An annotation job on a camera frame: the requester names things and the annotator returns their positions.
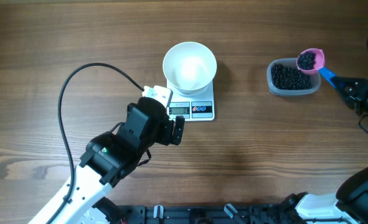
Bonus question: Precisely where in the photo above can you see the pink scoop blue handle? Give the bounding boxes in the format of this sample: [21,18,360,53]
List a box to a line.
[296,48,336,86]

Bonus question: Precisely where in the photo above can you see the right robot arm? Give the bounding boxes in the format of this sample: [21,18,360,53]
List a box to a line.
[295,76,368,223]

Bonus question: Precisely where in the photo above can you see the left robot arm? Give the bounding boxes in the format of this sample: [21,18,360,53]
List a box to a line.
[31,97,185,223]

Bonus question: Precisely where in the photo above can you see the white digital kitchen scale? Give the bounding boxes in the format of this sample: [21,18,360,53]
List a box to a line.
[167,82,215,121]

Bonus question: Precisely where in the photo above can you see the black beans in scoop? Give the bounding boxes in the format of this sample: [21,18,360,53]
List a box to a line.
[297,51,316,70]

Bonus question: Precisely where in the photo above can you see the white round bowl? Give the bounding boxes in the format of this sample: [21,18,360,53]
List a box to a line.
[162,42,217,95]

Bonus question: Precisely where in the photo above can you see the clear plastic food container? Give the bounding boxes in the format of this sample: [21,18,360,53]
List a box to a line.
[267,58,321,96]

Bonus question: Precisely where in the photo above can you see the black left camera cable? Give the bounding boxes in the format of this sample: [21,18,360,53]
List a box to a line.
[45,62,146,224]

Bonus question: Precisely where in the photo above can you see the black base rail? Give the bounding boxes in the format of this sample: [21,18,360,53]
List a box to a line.
[92,197,304,224]

